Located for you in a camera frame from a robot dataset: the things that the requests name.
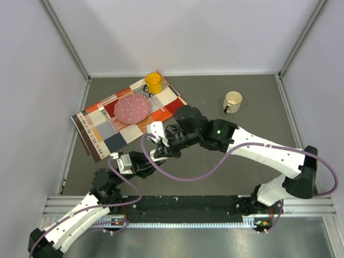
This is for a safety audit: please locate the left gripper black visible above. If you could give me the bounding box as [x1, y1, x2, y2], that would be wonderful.
[112, 150, 166, 187]

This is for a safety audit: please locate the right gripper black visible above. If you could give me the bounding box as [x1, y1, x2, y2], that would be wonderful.
[154, 131, 200, 160]

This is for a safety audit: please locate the white earbud charging case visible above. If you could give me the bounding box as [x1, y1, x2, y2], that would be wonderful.
[149, 150, 156, 162]

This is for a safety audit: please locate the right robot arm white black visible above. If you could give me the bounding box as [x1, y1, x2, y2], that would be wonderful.
[147, 105, 317, 215]

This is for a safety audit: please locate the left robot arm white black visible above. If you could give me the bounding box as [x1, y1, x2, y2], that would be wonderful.
[28, 151, 166, 257]

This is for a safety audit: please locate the pink dotted plate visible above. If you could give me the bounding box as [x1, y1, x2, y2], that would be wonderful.
[114, 94, 151, 125]

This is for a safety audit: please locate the patterned orange placemat cloth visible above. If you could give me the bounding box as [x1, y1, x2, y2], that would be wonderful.
[71, 78, 186, 162]

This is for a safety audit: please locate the yellow mug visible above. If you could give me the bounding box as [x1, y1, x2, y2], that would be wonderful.
[143, 72, 163, 94]

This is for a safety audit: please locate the cream enamel mug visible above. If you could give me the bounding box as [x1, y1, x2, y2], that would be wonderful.
[223, 91, 243, 114]

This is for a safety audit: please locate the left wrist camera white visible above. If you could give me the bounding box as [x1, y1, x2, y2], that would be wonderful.
[110, 152, 133, 175]

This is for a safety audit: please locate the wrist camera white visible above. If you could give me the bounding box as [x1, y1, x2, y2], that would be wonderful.
[146, 121, 169, 147]
[110, 152, 133, 175]

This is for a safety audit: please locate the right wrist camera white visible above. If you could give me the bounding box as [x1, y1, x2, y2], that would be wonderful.
[146, 121, 169, 147]

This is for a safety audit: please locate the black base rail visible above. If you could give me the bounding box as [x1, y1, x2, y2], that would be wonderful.
[124, 196, 243, 223]

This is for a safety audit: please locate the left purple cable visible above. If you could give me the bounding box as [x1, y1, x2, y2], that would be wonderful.
[28, 157, 142, 258]

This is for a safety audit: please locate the purple cable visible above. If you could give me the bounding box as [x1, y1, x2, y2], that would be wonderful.
[141, 133, 339, 234]
[28, 157, 142, 258]

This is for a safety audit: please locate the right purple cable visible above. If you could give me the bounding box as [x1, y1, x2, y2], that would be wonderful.
[141, 133, 339, 234]

